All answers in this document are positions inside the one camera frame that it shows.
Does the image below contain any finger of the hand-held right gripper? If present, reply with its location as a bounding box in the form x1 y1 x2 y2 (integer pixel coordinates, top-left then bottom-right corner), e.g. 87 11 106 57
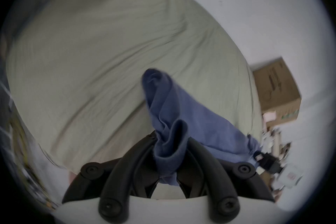
253 151 283 174

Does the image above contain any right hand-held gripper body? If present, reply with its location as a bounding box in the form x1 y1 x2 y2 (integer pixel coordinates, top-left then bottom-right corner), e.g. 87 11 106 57
273 165 304 189

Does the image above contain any blue garment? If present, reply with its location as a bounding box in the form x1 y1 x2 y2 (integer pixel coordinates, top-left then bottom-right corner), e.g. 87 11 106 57
141 68 263 187

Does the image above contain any bed with pale green sheet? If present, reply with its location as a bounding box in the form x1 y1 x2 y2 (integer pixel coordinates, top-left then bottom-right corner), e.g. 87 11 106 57
6 0 263 174

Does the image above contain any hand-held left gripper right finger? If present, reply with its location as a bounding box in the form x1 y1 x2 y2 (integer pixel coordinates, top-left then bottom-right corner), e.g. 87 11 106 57
175 136 275 219

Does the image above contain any brown cardboard carton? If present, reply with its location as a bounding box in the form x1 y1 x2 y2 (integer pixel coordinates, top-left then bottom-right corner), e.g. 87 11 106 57
252 57 302 123

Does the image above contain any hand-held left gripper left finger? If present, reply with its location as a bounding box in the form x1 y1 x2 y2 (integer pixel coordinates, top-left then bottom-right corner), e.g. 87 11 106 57
62 131 160 219

